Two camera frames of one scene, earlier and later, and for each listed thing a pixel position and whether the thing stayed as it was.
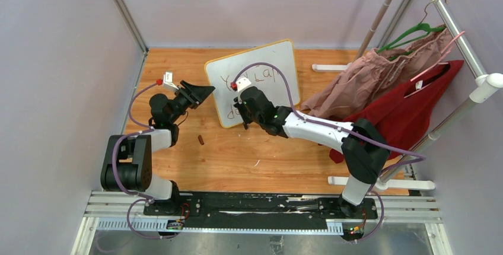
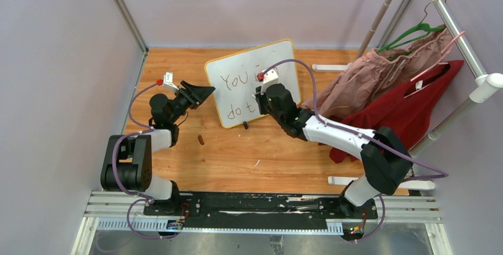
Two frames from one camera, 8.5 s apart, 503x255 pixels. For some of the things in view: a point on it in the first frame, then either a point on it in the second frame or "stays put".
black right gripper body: x=247 y=116 to x=265 y=107
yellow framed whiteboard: x=221 y=72 stays put
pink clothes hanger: x=434 y=64 stays put
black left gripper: x=194 y=95 stays put
